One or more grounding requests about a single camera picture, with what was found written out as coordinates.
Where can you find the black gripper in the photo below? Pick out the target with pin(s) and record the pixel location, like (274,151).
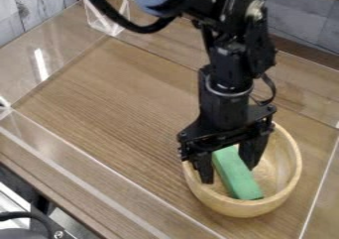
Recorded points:
(228,121)

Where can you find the green rectangular block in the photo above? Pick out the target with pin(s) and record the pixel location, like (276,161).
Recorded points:
(236,176)

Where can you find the wooden bowl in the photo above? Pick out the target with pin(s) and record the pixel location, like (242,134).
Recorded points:
(276,175)

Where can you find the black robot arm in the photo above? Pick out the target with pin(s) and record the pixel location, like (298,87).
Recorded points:
(234,28)

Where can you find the clear acrylic enclosure walls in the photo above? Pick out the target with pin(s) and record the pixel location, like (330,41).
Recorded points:
(96,105)

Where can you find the black metal mount bracket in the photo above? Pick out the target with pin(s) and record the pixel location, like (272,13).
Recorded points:
(43,209)

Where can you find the clear acrylic corner bracket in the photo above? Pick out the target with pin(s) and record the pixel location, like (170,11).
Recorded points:
(99,21)

